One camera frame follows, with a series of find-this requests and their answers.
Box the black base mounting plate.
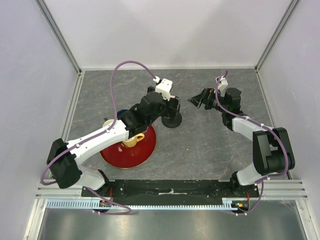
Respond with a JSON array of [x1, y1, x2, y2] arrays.
[[95, 179, 260, 198]]

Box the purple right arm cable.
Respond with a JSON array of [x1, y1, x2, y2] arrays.
[[214, 69, 291, 217]]

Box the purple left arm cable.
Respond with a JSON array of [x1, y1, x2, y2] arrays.
[[40, 60, 161, 216]]

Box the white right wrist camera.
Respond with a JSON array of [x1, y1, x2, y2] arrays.
[[216, 76, 228, 93]]

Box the dark blue mug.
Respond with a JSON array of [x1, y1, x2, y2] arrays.
[[117, 109, 128, 118]]

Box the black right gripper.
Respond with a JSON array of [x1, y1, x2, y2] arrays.
[[187, 87, 228, 114]]

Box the aluminium frame rail front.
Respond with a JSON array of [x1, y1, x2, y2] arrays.
[[34, 178, 308, 200]]

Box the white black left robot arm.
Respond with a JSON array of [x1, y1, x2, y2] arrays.
[[45, 87, 182, 197]]

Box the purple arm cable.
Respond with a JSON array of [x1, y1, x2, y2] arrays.
[[214, 69, 291, 217], [40, 60, 161, 216]]

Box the black phone stand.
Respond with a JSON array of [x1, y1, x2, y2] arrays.
[[161, 112, 182, 128]]

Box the aluminium frame post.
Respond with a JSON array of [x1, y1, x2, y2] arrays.
[[34, 0, 83, 76], [254, 0, 300, 73]]

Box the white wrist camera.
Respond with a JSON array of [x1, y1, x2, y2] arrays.
[[153, 76, 173, 101], [216, 76, 228, 93]]

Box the aluminium frame post left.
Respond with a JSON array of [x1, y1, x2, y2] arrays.
[[34, 0, 83, 76]]

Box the yellow mug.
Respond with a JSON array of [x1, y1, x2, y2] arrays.
[[122, 133, 145, 148]]

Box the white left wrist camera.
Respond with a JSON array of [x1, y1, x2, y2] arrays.
[[153, 76, 173, 101]]

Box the aluminium frame post right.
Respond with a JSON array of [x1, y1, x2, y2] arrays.
[[254, 0, 300, 73]]

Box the light blue cable duct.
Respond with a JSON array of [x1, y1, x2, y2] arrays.
[[46, 198, 239, 210]]

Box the red round tray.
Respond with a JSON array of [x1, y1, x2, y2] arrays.
[[100, 126, 157, 169]]

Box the cream and green mug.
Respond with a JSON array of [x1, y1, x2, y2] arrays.
[[102, 119, 117, 129]]

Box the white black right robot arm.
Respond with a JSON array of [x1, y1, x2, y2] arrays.
[[188, 87, 296, 197]]

